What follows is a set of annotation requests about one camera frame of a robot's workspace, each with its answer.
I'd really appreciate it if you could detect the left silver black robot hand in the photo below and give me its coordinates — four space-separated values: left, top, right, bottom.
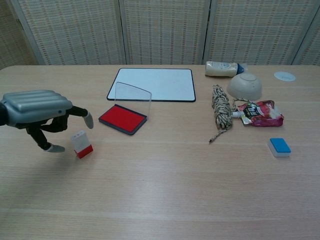
0 90 95 153

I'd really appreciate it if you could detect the small red white stamp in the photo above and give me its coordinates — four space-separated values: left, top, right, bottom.
71 130 94 159

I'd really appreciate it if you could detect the woven folding screen panel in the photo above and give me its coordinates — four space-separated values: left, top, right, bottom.
9 0 127 66
0 0 38 71
202 0 320 66
118 0 212 66
292 9 320 66

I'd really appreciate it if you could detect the red ink pad clear lid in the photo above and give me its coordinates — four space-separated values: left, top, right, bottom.
98 81 153 136

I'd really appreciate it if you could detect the mayonnaise squeeze bottle blue cap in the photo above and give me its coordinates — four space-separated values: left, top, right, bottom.
204 60 248 77

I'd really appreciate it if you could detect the upturned beige bowl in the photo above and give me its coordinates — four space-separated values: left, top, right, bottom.
226 73 263 99

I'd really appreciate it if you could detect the red drink pouch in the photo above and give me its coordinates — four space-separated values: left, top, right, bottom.
232 100 285 128

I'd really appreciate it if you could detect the blue white eraser block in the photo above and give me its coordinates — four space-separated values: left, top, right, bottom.
267 137 292 158

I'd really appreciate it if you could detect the white board black frame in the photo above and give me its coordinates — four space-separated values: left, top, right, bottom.
106 67 197 103

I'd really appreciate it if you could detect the braided beige rope bundle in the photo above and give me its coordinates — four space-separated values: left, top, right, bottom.
208 84 252 145

